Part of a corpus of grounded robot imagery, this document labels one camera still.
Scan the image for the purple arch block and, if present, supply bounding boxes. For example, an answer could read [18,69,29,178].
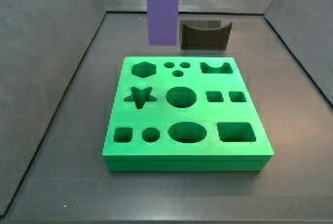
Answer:
[147,0,179,46]

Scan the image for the green shape sorter block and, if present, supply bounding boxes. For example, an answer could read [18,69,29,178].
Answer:
[103,56,274,171]

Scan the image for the dark arch-shaped holder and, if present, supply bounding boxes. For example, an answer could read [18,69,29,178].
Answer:
[179,20,232,51]

